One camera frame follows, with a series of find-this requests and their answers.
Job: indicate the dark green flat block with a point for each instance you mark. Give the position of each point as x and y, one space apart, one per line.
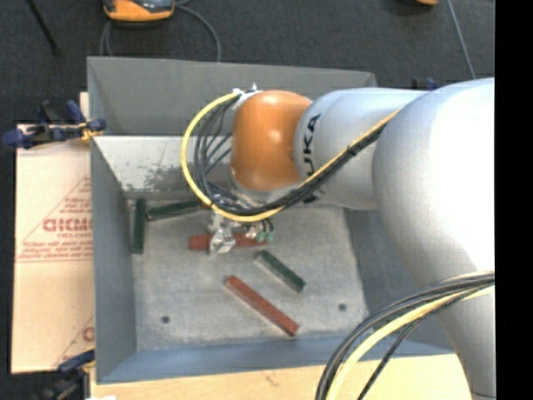
139 226
170 210
281 271

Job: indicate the brown cardboard board red print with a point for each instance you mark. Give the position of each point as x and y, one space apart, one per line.
50 231

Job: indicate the red-brown block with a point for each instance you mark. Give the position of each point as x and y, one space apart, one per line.
199 242
262 305

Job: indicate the grey metal bin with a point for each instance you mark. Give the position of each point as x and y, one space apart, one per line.
208 290

